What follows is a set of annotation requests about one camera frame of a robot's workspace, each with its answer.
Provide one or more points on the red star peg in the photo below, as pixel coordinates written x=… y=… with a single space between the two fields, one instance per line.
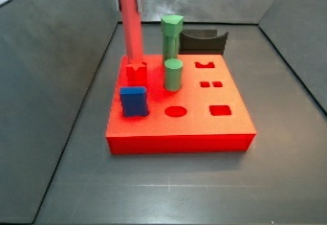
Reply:
x=136 y=74

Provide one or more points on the black curved peg holder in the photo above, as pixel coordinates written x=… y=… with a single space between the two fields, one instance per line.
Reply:
x=201 y=42

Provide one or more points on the tall green pentagon peg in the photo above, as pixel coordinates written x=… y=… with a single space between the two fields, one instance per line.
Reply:
x=170 y=29

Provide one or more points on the green cylinder peg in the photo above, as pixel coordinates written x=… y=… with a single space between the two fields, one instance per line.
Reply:
x=172 y=74

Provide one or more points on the blue block peg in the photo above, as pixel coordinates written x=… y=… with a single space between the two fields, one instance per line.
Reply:
x=133 y=101

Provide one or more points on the red shape sorter board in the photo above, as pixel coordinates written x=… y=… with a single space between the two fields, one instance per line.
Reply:
x=202 y=118

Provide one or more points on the long red hexagon peg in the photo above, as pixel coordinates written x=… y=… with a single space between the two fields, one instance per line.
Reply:
x=132 y=30

